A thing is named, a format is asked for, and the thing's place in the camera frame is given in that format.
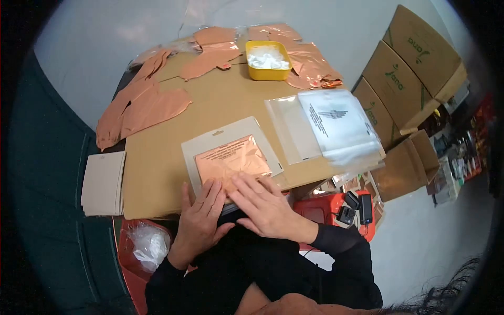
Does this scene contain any person's right ring finger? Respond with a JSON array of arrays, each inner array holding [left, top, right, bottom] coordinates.
[[254, 175, 286, 199]]

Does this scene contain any person's left hand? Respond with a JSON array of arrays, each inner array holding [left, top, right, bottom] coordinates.
[[169, 178, 237, 271]]

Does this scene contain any grey backing card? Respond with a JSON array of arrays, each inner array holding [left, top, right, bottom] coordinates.
[[181, 116, 284, 198]]

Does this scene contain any black flat power bank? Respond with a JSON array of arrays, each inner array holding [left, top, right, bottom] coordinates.
[[359, 193, 374, 225]]

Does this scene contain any small black camera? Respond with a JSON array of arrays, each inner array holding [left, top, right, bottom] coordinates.
[[336, 206, 357, 226]]

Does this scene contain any red plastic stool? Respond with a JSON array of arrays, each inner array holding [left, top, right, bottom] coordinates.
[[293, 191, 377, 253]]

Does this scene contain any full goods shelf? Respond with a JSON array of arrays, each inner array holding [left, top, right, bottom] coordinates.
[[424, 94, 497, 206]]

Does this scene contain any person's right thumb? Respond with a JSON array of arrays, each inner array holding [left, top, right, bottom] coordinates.
[[236, 216, 269, 235]]

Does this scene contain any pile of rose gold balloons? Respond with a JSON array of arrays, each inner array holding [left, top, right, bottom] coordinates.
[[179, 26, 243, 82], [247, 23, 344, 91], [129, 46, 175, 84]]

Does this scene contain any person's left middle finger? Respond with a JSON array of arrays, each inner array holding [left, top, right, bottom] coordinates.
[[204, 180, 219, 217]]

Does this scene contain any person's right little finger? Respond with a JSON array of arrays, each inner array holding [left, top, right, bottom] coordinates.
[[272, 179, 294, 205]]

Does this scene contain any person's right hand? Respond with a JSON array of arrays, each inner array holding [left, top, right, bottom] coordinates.
[[228, 173, 319, 245]]

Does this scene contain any person's left thumb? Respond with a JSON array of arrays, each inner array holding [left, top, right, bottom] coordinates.
[[213, 222, 237, 245]]

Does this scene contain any person's left index finger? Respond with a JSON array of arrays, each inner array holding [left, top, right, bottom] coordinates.
[[214, 178, 228, 221]]

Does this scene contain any red plastic basket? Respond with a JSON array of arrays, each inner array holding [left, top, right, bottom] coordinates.
[[114, 218, 175, 315]]

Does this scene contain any stack of printed clear bags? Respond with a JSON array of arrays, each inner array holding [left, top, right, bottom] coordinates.
[[298, 88, 387, 171]]

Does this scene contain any brown cardboard sheet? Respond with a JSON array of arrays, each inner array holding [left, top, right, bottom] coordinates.
[[122, 50, 356, 221]]

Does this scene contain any open cardboard carton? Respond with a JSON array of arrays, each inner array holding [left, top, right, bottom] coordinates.
[[370, 129, 441, 204]]

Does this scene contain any closed cardboard carton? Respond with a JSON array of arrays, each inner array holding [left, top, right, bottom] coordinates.
[[382, 4, 468, 104], [351, 76, 403, 151], [361, 40, 441, 135]]

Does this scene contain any person's right index finger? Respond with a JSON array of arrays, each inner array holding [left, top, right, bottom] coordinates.
[[228, 191, 265, 218]]

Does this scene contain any person's left little finger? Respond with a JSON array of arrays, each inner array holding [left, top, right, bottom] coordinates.
[[181, 183, 193, 217]]

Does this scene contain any person's body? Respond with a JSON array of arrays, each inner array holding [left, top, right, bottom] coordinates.
[[145, 211, 383, 315]]

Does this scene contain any dark green fabric cover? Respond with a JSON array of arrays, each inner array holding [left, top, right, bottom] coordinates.
[[7, 50, 136, 315]]

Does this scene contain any white plastic bag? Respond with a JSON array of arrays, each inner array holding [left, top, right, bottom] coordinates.
[[129, 224, 171, 273]]

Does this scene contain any heap of white plastic pieces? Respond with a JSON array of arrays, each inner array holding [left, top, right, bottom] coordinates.
[[248, 45, 290, 71]]

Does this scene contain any clear bag with grey card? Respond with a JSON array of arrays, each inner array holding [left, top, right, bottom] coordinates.
[[264, 95, 324, 165]]

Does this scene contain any person's right middle finger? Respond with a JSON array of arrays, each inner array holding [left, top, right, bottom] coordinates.
[[231, 174, 274, 205]]

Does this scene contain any rose gold foil balloon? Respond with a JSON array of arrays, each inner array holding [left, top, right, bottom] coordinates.
[[195, 135, 272, 194], [120, 87, 193, 139], [95, 78, 160, 153]]

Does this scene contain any flat rose gold foil balloon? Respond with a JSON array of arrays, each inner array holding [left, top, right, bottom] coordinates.
[[95, 78, 160, 153], [120, 87, 193, 139]]

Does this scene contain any stack of grey cards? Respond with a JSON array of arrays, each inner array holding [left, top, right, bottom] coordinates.
[[80, 150, 127, 217]]

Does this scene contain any yellow plastic tray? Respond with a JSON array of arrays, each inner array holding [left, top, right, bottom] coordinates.
[[245, 40, 293, 82]]

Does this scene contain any person's left ring finger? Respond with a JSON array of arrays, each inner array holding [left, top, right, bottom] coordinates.
[[192, 181, 211, 217]]

